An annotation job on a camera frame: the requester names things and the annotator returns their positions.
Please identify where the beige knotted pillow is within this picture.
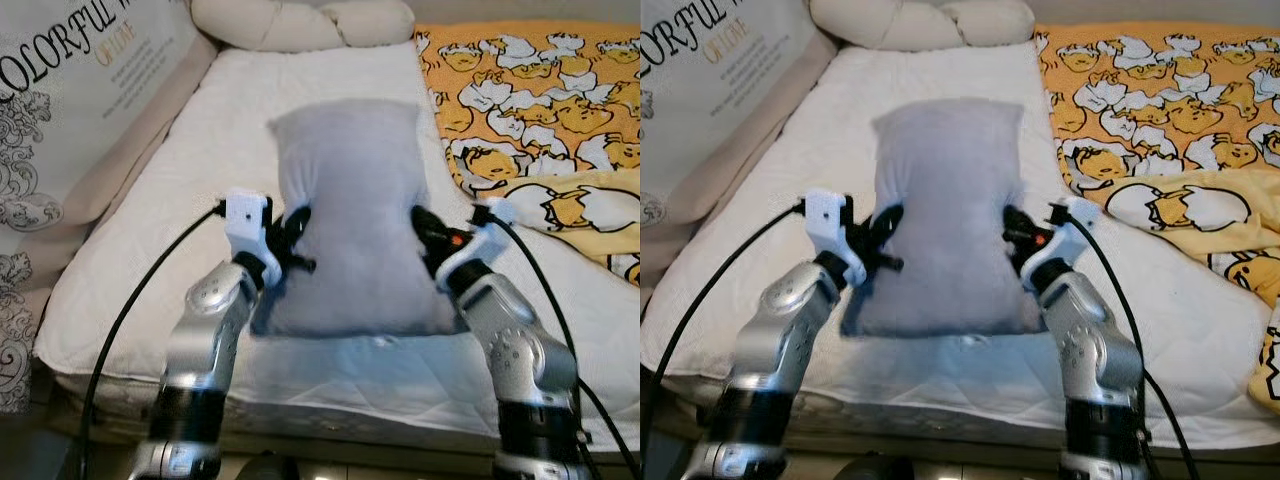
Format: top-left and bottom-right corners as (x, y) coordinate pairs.
(190, 0), (416, 53)
(808, 0), (1036, 53)

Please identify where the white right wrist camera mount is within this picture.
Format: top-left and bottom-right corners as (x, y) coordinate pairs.
(435, 197), (519, 291)
(1020, 197), (1101, 291)

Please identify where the yellow cartoon egg blanket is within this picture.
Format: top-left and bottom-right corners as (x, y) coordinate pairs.
(1033, 22), (1280, 416)
(413, 22), (641, 286)

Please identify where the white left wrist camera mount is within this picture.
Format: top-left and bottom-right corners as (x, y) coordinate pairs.
(803, 188), (869, 289)
(222, 188), (284, 291)

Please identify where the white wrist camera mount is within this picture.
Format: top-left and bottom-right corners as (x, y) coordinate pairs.
(1020, 197), (1101, 291)
(435, 197), (519, 291)
(222, 188), (284, 291)
(803, 188), (869, 289)

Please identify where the grey pillow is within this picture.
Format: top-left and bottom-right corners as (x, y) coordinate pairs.
(250, 98), (463, 339)
(843, 98), (1046, 339)

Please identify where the beige padded bolster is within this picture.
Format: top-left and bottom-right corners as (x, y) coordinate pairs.
(640, 35), (836, 301)
(0, 35), (219, 291)

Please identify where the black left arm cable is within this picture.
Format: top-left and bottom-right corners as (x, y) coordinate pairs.
(80, 200), (229, 480)
(640, 200), (809, 421)

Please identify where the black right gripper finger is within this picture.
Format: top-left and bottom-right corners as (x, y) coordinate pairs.
(410, 204), (449, 251)
(1002, 204), (1037, 251)

